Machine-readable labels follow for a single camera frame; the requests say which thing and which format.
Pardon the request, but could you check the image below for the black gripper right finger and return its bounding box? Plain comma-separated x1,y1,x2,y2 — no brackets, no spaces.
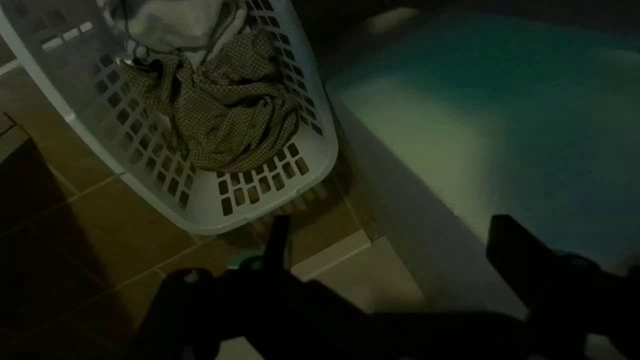
483,213,640,360

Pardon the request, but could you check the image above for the white cloth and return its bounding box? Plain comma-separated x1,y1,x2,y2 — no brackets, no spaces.
123,0,233,67

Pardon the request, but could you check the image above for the white plastic laundry basket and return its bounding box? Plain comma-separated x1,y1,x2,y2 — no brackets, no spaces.
0,0,340,236

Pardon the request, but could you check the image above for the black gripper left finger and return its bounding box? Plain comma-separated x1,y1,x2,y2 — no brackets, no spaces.
126,213,362,360

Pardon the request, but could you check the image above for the olive patterned cloth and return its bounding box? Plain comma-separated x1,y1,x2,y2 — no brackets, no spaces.
120,25,303,175

